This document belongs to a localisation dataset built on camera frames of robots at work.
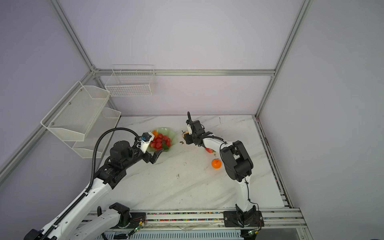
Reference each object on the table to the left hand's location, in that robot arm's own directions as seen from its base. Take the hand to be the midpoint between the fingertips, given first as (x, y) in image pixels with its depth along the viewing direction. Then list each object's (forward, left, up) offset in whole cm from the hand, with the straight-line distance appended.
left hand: (154, 143), depth 74 cm
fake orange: (0, -34, -21) cm, 40 cm away
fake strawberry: (+9, -31, -21) cm, 39 cm away
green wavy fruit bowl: (+23, 0, -20) cm, 30 cm away
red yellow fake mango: (+19, +6, -16) cm, 26 cm away
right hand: (+18, -15, -16) cm, 29 cm away
